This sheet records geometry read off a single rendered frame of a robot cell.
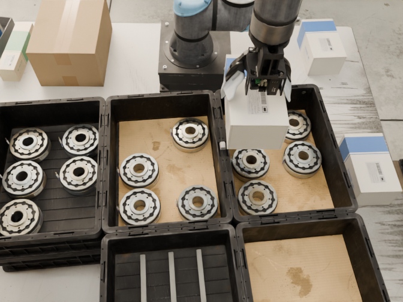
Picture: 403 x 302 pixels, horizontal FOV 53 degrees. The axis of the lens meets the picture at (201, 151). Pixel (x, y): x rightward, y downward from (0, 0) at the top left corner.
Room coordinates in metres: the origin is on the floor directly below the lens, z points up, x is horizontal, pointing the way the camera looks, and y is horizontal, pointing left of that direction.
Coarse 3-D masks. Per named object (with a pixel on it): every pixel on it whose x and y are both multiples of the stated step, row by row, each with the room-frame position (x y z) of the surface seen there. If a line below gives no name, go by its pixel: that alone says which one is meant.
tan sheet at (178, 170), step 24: (144, 120) 0.70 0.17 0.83; (168, 120) 0.71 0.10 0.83; (120, 144) 0.61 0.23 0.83; (144, 144) 0.62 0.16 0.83; (168, 144) 0.62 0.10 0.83; (168, 168) 0.54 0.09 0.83; (192, 168) 0.55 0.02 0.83; (120, 192) 0.46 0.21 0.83; (168, 192) 0.47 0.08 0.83; (216, 192) 0.48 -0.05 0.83; (120, 216) 0.40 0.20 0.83; (168, 216) 0.40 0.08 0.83; (216, 216) 0.41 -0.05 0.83
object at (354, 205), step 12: (300, 84) 0.78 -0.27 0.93; (312, 84) 0.79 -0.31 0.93; (216, 96) 0.72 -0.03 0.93; (216, 108) 0.68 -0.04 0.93; (324, 108) 0.70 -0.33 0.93; (324, 120) 0.66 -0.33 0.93; (336, 144) 0.58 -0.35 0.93; (228, 156) 0.53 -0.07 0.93; (336, 156) 0.55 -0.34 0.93; (228, 168) 0.50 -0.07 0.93; (228, 180) 0.46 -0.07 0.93; (348, 180) 0.48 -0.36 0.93; (348, 192) 0.45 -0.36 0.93; (240, 216) 0.37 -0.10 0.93; (252, 216) 0.37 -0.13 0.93; (276, 216) 0.37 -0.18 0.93; (288, 216) 0.38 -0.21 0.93; (300, 216) 0.38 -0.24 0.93
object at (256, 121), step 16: (240, 96) 0.55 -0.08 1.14; (256, 96) 0.56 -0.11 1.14; (272, 96) 0.56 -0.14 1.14; (240, 112) 0.51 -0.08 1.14; (256, 112) 0.51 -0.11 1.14; (272, 112) 0.52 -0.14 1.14; (240, 128) 0.48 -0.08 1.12; (256, 128) 0.48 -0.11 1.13; (272, 128) 0.48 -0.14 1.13; (240, 144) 0.48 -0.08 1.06; (256, 144) 0.48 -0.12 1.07; (272, 144) 0.48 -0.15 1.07
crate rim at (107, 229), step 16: (112, 96) 0.71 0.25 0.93; (128, 96) 0.71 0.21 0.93; (144, 96) 0.71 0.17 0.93; (160, 96) 0.71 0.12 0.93; (176, 96) 0.72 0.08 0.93; (224, 176) 0.47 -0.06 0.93; (224, 192) 0.43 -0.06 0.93; (144, 224) 0.34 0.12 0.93; (160, 224) 0.34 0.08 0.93; (176, 224) 0.34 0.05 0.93; (192, 224) 0.35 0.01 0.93; (208, 224) 0.35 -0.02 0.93
